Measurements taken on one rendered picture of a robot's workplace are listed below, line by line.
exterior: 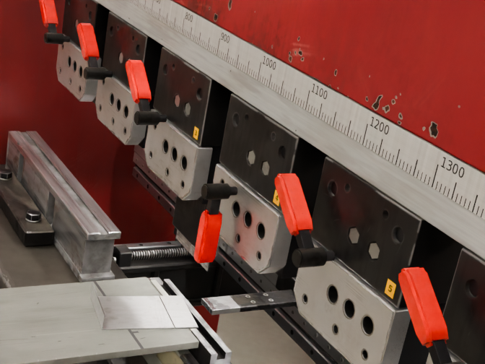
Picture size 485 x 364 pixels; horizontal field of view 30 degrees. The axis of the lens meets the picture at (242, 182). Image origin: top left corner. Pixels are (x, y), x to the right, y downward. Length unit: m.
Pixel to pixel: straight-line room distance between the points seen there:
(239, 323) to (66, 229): 1.77
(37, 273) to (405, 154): 0.92
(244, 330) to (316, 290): 2.39
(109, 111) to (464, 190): 0.75
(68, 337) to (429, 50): 0.61
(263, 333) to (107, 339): 2.15
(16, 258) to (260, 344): 1.73
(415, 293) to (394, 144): 0.14
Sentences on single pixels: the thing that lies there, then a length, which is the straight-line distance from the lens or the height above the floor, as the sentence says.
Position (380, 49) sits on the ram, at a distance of 0.82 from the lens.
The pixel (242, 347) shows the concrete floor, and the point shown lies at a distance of 3.19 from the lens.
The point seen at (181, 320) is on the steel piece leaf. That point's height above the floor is 1.00.
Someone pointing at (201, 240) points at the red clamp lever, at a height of 1.18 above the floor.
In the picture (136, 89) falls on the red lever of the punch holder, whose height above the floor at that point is 1.29.
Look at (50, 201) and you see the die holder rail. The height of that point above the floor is 0.93.
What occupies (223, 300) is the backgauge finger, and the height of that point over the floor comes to 1.00.
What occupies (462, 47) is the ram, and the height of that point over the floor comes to 1.49.
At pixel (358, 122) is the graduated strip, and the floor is 1.39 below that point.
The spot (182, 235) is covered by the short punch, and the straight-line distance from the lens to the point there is 1.25.
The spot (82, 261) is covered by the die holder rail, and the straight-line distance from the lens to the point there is 1.55.
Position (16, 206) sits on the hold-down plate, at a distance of 1.75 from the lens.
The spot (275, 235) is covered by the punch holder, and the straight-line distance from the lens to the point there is 0.96.
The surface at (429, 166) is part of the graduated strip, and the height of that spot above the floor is 1.39.
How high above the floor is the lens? 1.60
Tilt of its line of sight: 20 degrees down
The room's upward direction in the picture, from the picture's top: 11 degrees clockwise
